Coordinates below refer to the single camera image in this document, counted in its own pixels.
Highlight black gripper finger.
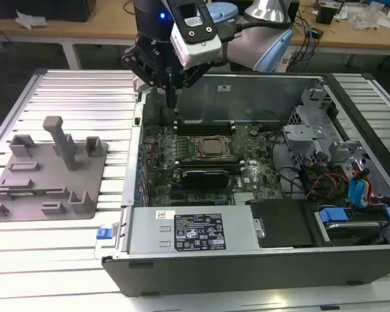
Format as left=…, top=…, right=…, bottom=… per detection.
left=172, top=62, right=213, bottom=109
left=121, top=38, right=174, bottom=109

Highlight green RAM stick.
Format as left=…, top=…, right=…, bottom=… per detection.
left=6, top=190, right=38, bottom=198

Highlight RAM slot white clips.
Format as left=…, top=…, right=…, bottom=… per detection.
left=175, top=125, right=237, bottom=131
left=175, top=157, right=243, bottom=161

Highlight wooden desk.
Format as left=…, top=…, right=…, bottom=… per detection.
left=0, top=0, right=390, bottom=71

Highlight silver CPU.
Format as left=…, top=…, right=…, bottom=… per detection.
left=203, top=139, right=225, bottom=154

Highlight CPU socket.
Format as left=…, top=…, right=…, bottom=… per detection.
left=192, top=135, right=237, bottom=161

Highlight metal socket cover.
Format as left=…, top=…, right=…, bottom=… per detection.
left=194, top=135, right=237, bottom=161

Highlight large black box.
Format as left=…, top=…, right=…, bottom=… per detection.
left=0, top=0, right=95, bottom=23

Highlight black graphics card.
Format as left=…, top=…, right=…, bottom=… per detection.
left=174, top=167, right=231, bottom=190

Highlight green motherboard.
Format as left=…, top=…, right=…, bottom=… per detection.
left=139, top=122, right=287, bottom=208

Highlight tall black device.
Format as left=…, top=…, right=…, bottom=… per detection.
left=285, top=0, right=300, bottom=25

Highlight white crumpled paper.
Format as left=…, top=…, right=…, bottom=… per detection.
left=14, top=8, right=49, bottom=29

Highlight metal drive cage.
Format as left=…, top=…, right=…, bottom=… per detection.
left=281, top=86, right=373, bottom=172

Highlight silver chipset heatsink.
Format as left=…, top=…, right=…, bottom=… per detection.
left=233, top=190, right=258, bottom=205

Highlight small black box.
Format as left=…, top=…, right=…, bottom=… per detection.
left=315, top=0, right=345, bottom=24

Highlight gray parts rack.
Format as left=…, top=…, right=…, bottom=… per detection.
left=0, top=115, right=111, bottom=222

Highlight silver power supply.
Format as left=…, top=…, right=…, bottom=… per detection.
left=125, top=206, right=263, bottom=254

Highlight black plastic cover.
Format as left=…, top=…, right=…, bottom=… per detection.
left=245, top=198, right=317, bottom=250

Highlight clear plastic bags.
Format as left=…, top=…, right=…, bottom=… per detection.
left=349, top=5, right=389, bottom=32

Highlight blue disk carrier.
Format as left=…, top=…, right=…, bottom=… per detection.
left=315, top=207, right=388, bottom=247

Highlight black open PC case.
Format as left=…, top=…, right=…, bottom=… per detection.
left=94, top=66, right=390, bottom=298

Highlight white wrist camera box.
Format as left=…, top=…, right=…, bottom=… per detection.
left=170, top=0, right=222, bottom=69

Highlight black camera cable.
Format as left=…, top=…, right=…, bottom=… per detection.
left=218, top=14, right=292, bottom=44

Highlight red yellow power wires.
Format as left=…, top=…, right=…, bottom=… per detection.
left=304, top=172, right=350, bottom=201

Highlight blue flat data wire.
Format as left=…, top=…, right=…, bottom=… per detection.
left=348, top=175, right=371, bottom=209

